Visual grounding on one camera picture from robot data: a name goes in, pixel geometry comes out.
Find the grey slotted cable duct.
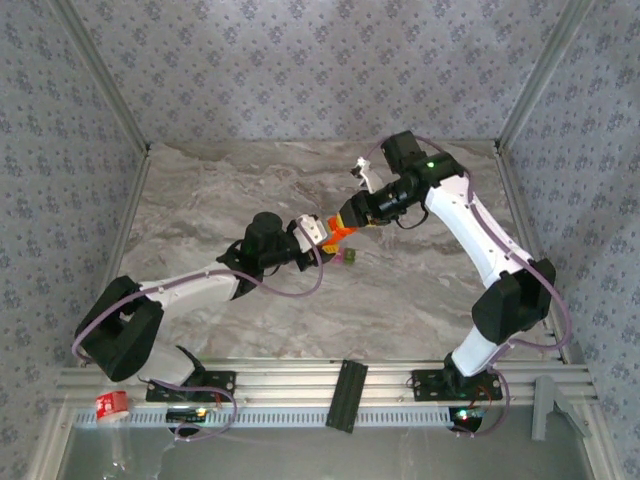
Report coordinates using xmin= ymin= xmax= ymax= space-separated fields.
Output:
xmin=72 ymin=405 xmax=451 ymax=430

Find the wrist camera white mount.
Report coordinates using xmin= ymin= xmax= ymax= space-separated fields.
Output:
xmin=352 ymin=157 xmax=384 ymax=194
xmin=292 ymin=213 xmax=331 ymax=251

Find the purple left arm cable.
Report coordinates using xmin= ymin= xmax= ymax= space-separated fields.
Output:
xmin=72 ymin=244 xmax=327 ymax=444

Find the left circuit board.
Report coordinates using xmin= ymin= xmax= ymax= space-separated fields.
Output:
xmin=166 ymin=407 xmax=209 ymax=424

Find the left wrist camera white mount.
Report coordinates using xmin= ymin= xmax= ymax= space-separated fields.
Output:
xmin=292 ymin=213 xmax=331 ymax=251

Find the black rail bracket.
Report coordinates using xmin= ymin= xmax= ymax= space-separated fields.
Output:
xmin=324 ymin=358 xmax=370 ymax=435

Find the aluminium corner post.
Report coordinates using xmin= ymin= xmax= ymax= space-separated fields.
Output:
xmin=49 ymin=0 xmax=152 ymax=156
xmin=494 ymin=0 xmax=596 ymax=151

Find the grey angle bracket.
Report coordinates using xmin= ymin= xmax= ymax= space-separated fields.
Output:
xmin=529 ymin=374 xmax=591 ymax=442

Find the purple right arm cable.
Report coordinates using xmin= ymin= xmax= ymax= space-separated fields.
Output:
xmin=357 ymin=133 xmax=572 ymax=440

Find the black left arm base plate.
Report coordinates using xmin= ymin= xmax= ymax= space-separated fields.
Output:
xmin=144 ymin=369 xmax=237 ymax=402

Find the circuit board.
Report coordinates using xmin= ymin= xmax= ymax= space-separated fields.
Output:
xmin=166 ymin=407 xmax=209 ymax=424
xmin=449 ymin=407 xmax=486 ymax=431

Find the aluminium side rail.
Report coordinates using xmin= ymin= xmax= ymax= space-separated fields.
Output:
xmin=492 ymin=147 xmax=571 ymax=364
xmin=79 ymin=149 xmax=152 ymax=366

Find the clear bottle with red label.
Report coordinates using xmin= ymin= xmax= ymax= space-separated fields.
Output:
xmin=94 ymin=391 xmax=136 ymax=474

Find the orange pill bottle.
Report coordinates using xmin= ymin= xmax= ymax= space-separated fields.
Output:
xmin=326 ymin=213 xmax=360 ymax=249

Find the right circuit board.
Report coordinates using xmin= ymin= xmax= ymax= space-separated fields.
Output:
xmin=449 ymin=407 xmax=486 ymax=431

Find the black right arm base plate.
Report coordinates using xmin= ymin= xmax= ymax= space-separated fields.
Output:
xmin=410 ymin=368 xmax=504 ymax=402

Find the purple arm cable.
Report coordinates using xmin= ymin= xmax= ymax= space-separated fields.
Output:
xmin=72 ymin=244 xmax=327 ymax=444
xmin=357 ymin=133 xmax=572 ymax=440

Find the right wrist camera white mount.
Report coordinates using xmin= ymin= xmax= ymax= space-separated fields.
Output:
xmin=352 ymin=157 xmax=384 ymax=194

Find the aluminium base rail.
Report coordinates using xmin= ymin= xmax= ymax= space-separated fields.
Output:
xmin=54 ymin=357 xmax=599 ymax=406

